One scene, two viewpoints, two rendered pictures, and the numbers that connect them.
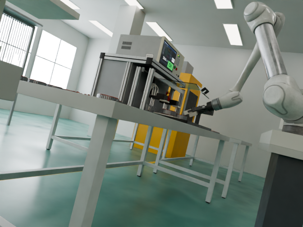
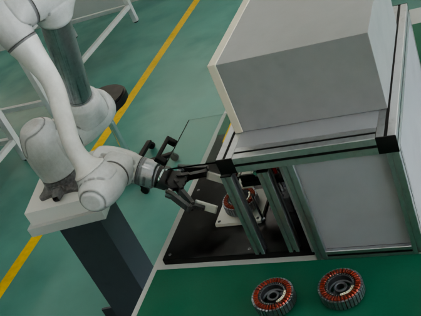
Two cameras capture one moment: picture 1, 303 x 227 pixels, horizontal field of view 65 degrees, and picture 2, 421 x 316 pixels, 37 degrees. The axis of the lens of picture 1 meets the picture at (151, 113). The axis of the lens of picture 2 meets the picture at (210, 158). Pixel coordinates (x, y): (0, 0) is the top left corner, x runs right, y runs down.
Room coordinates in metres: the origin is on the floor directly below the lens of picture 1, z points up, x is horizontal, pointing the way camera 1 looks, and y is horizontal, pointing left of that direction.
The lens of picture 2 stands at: (3.46, -0.18, 1.92)
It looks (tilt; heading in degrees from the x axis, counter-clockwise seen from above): 31 degrees down; 183
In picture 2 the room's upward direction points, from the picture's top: 25 degrees counter-clockwise
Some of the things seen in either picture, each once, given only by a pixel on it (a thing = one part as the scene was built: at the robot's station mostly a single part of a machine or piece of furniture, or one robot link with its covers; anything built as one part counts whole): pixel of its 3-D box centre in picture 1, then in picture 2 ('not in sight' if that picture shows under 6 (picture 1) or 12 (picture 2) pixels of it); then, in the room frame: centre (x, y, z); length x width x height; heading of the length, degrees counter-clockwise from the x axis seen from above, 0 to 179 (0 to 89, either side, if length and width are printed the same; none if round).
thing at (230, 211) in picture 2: (179, 116); (240, 200); (1.89, -0.22, 0.80); 0.11 x 0.11 x 0.04
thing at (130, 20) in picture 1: (117, 73); not in sight; (5.90, 1.07, 1.65); 0.50 x 0.45 x 3.30; 63
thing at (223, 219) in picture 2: not in sight; (243, 207); (1.89, -0.22, 0.78); 0.15 x 0.15 x 0.01; 63
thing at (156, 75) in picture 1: (169, 83); not in sight; (1.83, -0.08, 1.03); 0.62 x 0.01 x 0.03; 153
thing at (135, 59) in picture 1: (147, 72); (322, 81); (1.93, 0.12, 1.09); 0.68 x 0.44 x 0.05; 153
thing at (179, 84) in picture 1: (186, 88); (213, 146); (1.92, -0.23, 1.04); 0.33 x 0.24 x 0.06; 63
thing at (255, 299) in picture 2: not in sight; (274, 297); (2.29, -0.24, 0.77); 0.11 x 0.11 x 0.04
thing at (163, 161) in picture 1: (208, 156); not in sight; (3.98, -1.09, 0.38); 1.85 x 1.10 x 0.75; 153
